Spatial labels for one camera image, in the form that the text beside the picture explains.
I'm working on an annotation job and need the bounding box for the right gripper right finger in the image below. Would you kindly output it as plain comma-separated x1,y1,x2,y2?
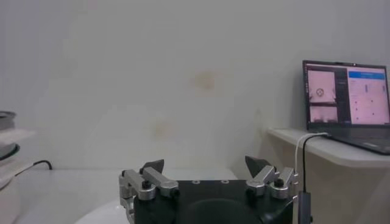
244,155,299,201

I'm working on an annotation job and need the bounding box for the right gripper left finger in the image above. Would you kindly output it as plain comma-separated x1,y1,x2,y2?
118,158,180,201

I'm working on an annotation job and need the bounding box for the steel steamer basket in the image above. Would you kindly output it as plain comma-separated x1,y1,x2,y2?
0,110,37,144

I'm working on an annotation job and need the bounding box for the white round plate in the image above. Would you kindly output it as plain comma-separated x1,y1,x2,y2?
74,199,135,224

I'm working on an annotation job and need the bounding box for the white side table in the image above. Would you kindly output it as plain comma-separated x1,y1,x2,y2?
264,127,390,224

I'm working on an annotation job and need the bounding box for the black laptop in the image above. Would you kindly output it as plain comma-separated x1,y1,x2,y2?
302,59,390,156

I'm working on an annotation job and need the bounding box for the cream electric cooker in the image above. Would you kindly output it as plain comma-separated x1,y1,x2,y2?
0,142,35,224

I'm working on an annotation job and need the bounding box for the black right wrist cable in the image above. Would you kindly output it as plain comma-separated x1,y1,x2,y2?
260,204,294,224

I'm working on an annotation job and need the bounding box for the white laptop cable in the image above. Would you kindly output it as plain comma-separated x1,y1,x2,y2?
293,131,330,175

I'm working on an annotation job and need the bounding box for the black cable with adapter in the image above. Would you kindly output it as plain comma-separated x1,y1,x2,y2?
297,133,329,224

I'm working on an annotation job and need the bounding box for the black cooker power cord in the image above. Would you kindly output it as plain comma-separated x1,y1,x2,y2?
14,159,54,178

